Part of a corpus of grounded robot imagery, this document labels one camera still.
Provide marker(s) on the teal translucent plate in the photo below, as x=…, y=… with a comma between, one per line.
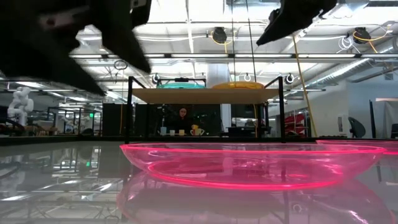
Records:
x=180, y=86

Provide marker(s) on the person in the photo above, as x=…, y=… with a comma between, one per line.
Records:
x=183, y=119

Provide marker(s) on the red object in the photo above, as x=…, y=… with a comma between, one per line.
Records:
x=294, y=124

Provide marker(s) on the cream mug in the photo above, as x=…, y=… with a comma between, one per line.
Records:
x=197, y=132

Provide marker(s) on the orange translucent plate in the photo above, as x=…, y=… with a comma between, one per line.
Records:
x=239, y=87

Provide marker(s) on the silver ventilation duct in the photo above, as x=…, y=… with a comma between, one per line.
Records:
x=342, y=72

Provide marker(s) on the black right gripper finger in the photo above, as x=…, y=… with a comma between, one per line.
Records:
x=280, y=31

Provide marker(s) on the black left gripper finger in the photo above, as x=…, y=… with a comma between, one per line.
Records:
x=127, y=49
x=46, y=67

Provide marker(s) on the grey office chair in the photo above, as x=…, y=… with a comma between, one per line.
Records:
x=356, y=127

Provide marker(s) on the light blue cup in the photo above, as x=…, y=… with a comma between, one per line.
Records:
x=163, y=130

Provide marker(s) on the pale yellow cup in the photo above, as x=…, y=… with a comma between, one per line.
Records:
x=181, y=132

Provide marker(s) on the large pink translucent plate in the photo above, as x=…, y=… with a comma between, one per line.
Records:
x=248, y=174

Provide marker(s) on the yellow mug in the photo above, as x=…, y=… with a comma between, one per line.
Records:
x=195, y=127

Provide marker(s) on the black monitor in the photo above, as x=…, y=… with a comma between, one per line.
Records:
x=242, y=111

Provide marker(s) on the black frame wooden shelf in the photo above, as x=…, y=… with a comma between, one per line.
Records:
x=205, y=96

